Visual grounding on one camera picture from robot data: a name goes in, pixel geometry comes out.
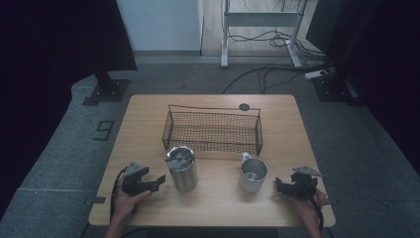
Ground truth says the white power strip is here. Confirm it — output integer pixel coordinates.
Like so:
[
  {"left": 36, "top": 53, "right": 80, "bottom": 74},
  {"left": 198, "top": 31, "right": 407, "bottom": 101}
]
[{"left": 303, "top": 68, "right": 329, "bottom": 80}]

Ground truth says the tangled cable bundle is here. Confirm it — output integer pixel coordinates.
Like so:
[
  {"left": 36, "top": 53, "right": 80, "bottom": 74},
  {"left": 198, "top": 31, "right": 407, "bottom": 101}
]
[{"left": 227, "top": 29, "right": 329, "bottom": 62}]

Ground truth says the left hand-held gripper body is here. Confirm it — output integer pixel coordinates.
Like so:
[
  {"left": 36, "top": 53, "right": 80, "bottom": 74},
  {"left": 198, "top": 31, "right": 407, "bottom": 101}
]
[{"left": 122, "top": 161, "right": 154, "bottom": 196}]

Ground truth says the person's left hand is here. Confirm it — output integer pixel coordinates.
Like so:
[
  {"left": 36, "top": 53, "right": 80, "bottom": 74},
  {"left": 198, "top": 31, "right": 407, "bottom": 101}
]
[{"left": 113, "top": 189, "right": 152, "bottom": 220}]

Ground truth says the stainless steel tumbler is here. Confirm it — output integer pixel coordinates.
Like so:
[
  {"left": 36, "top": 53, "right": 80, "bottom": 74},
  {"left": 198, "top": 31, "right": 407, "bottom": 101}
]
[{"left": 164, "top": 145, "right": 199, "bottom": 193}]

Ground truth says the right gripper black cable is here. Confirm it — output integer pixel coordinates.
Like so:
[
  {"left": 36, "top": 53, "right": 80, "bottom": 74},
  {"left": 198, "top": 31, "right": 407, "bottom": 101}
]
[{"left": 305, "top": 186, "right": 325, "bottom": 232}]

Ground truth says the black wire basket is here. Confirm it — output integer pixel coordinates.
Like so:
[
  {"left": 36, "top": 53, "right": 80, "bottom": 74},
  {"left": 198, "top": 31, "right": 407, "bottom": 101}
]
[{"left": 161, "top": 104, "right": 264, "bottom": 158}]

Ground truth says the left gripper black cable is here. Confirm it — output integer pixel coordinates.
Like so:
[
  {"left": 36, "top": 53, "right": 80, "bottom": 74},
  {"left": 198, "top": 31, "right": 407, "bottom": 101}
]
[{"left": 109, "top": 167, "right": 129, "bottom": 220}]

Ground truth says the black stand base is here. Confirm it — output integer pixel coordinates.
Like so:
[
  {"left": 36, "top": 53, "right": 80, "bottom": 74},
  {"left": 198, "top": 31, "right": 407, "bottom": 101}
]
[
  {"left": 81, "top": 70, "right": 132, "bottom": 107},
  {"left": 311, "top": 72, "right": 365, "bottom": 107}
]

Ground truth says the person's right hand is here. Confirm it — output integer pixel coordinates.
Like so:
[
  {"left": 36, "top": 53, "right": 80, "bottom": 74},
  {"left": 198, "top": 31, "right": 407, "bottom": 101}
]
[{"left": 291, "top": 188, "right": 327, "bottom": 226}]

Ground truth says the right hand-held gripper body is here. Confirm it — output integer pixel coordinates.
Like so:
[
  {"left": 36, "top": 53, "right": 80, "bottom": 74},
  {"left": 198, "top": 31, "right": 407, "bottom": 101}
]
[{"left": 289, "top": 165, "right": 323, "bottom": 201}]

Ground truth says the black floor cable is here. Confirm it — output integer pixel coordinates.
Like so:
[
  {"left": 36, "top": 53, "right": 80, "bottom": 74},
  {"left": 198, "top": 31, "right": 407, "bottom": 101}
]
[{"left": 221, "top": 62, "right": 333, "bottom": 95}]

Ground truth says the dark curtain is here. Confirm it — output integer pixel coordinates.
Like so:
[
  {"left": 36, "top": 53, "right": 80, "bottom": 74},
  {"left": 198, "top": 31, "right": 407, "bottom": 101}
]
[
  {"left": 0, "top": 0, "right": 139, "bottom": 219},
  {"left": 304, "top": 0, "right": 420, "bottom": 168}
]

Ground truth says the white mug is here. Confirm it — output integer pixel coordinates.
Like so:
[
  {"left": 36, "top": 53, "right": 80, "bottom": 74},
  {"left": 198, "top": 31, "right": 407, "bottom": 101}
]
[{"left": 238, "top": 151, "right": 269, "bottom": 194}]

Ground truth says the white desk frame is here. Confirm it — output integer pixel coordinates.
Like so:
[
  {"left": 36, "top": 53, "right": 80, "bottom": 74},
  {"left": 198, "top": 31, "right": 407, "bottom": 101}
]
[{"left": 220, "top": 0, "right": 304, "bottom": 69}]

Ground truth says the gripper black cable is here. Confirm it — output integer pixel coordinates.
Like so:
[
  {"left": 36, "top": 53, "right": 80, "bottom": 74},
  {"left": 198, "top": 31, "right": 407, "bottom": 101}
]
[
  {"left": 109, "top": 167, "right": 129, "bottom": 220},
  {"left": 305, "top": 186, "right": 325, "bottom": 232}
]

